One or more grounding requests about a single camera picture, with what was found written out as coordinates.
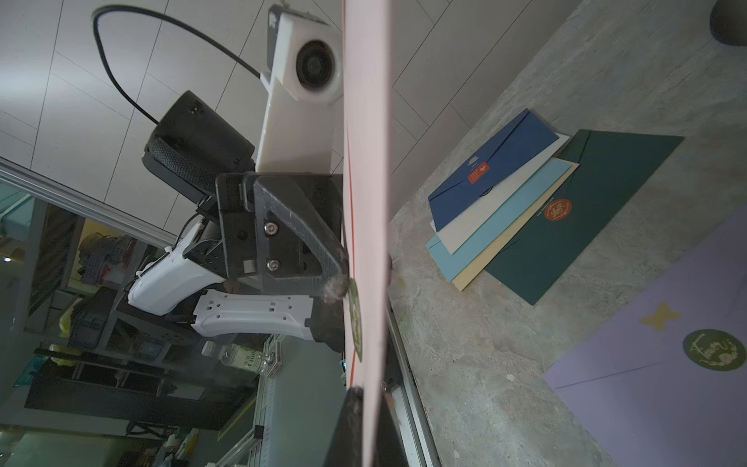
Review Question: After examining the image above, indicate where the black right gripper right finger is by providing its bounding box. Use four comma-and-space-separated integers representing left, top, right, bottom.
373, 393, 409, 467

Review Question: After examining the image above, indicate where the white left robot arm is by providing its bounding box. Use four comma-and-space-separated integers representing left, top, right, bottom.
126, 91, 348, 352

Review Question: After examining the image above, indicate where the dark green envelope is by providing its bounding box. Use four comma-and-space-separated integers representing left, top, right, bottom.
486, 130, 684, 305

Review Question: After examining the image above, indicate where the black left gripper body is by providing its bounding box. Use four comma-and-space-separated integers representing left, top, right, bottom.
141, 90, 345, 293

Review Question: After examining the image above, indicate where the black left camera cable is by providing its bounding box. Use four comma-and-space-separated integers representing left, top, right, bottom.
91, 4, 264, 126

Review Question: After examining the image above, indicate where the light blue envelope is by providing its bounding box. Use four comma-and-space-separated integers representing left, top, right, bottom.
426, 158, 571, 283

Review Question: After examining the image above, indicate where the lavender purple envelope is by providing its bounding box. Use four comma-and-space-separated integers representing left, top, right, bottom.
545, 210, 746, 466

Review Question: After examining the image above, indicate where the pink envelope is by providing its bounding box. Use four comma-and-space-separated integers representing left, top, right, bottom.
344, 1, 393, 466

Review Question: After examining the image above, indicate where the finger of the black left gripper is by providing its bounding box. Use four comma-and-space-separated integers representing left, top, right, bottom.
252, 174, 349, 304

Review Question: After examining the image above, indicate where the navy blue envelope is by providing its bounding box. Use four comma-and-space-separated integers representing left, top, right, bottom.
428, 109, 559, 231

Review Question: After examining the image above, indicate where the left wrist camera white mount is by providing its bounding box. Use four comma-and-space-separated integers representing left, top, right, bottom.
255, 5, 344, 174

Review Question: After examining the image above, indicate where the beige tan envelope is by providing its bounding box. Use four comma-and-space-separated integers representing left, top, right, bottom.
452, 163, 579, 291

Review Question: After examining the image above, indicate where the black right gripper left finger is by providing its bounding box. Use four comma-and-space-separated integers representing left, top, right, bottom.
323, 387, 364, 467

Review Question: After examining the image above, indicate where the metal base rail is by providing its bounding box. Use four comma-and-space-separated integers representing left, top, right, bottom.
386, 304, 442, 466

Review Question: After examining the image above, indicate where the cream white envelope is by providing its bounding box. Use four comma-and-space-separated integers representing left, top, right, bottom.
438, 133, 570, 254

